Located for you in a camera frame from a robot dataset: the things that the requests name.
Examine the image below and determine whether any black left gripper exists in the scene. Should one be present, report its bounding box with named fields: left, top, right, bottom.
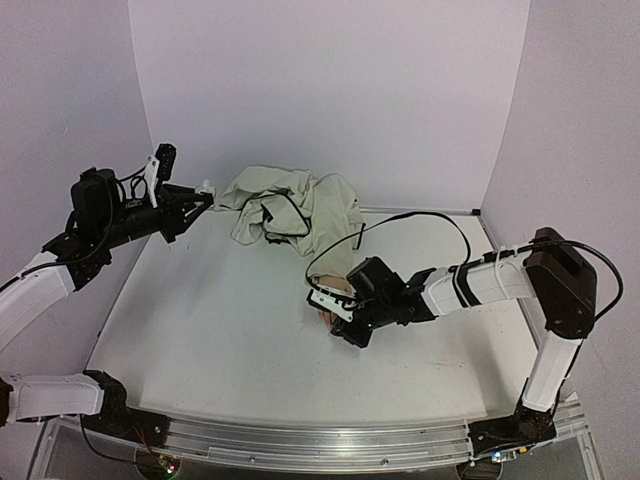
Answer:
left=97, top=183, right=214, bottom=248

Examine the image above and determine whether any white nail polish bottle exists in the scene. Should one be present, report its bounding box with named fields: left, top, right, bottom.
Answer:
left=195, top=179, right=216, bottom=196

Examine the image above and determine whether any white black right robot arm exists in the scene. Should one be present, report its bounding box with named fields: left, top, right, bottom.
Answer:
left=308, top=228, right=597, bottom=414

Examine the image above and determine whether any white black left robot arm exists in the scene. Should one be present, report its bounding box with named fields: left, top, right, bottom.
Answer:
left=1, top=168, right=215, bottom=437

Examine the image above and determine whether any mannequin hand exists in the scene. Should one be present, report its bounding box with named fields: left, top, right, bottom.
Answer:
left=316, top=276, right=355, bottom=331

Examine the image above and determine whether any beige zip jacket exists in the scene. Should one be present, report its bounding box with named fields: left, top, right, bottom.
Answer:
left=215, top=165, right=365, bottom=289

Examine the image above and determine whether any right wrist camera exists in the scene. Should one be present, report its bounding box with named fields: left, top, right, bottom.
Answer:
left=307, top=286, right=358, bottom=321

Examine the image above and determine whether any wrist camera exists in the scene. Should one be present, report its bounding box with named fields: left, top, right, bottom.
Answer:
left=144, top=143, right=177, bottom=209
left=307, top=286, right=358, bottom=321

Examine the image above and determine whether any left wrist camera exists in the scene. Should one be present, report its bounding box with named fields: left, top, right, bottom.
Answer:
left=144, top=143, right=177, bottom=209

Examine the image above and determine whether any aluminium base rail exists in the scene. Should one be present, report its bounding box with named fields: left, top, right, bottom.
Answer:
left=44, top=399, right=586, bottom=469

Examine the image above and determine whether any black camera cable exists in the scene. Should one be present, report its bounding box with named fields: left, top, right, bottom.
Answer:
left=305, top=211, right=624, bottom=331

